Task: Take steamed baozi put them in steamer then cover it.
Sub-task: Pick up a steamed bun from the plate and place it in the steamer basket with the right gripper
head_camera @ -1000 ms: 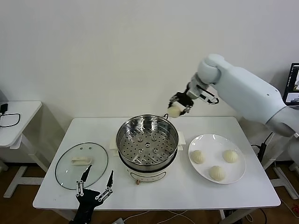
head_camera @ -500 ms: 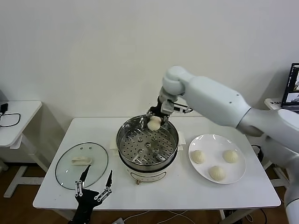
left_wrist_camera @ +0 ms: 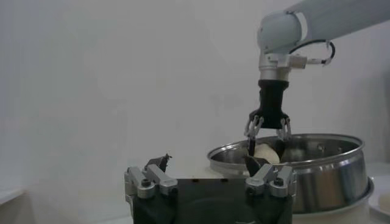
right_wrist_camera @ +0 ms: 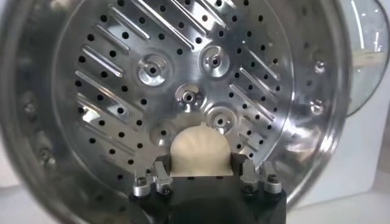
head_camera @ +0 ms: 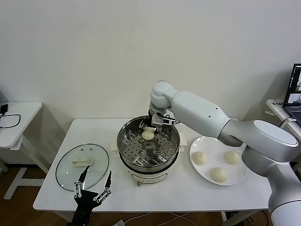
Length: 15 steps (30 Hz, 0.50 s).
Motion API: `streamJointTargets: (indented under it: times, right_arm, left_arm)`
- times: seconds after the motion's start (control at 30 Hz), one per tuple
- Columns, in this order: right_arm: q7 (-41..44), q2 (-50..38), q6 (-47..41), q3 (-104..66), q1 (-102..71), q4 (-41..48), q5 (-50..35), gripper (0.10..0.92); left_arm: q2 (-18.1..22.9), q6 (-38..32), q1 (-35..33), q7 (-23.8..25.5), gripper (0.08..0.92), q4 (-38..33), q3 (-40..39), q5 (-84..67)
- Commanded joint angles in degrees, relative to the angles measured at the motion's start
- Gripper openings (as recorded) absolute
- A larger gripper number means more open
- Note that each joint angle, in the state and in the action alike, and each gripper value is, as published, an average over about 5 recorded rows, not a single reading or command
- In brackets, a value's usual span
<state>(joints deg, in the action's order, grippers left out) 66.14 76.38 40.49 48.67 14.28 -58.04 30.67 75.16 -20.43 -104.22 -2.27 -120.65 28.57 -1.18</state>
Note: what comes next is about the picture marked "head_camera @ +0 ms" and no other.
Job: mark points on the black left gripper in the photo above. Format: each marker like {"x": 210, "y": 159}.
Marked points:
{"x": 84, "y": 202}

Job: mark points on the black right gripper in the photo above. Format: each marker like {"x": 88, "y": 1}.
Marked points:
{"x": 150, "y": 118}

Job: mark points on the white steamed baozi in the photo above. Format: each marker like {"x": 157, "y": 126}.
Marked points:
{"x": 200, "y": 158}
{"x": 147, "y": 135}
{"x": 231, "y": 158}
{"x": 218, "y": 175}

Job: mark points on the round glass pot lid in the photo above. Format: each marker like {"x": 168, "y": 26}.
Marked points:
{"x": 70, "y": 174}

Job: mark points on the perforated steel steamer basket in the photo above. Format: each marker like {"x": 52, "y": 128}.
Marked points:
{"x": 148, "y": 153}

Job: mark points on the grey floor power strip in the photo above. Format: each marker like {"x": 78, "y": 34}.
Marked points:
{"x": 120, "y": 223}

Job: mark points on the white electric cooker pot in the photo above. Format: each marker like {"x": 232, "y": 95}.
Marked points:
{"x": 145, "y": 177}

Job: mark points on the white round plate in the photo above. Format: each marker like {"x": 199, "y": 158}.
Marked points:
{"x": 235, "y": 176}

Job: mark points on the black power adapter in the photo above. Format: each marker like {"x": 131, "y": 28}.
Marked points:
{"x": 4, "y": 109}

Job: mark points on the white side desk with label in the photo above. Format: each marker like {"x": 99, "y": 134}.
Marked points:
{"x": 274, "y": 109}

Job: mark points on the white paper label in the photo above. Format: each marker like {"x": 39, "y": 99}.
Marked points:
{"x": 277, "y": 103}

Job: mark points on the open dark laptop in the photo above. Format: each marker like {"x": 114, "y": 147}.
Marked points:
{"x": 294, "y": 94}

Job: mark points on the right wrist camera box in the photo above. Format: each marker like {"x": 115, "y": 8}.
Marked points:
{"x": 168, "y": 121}

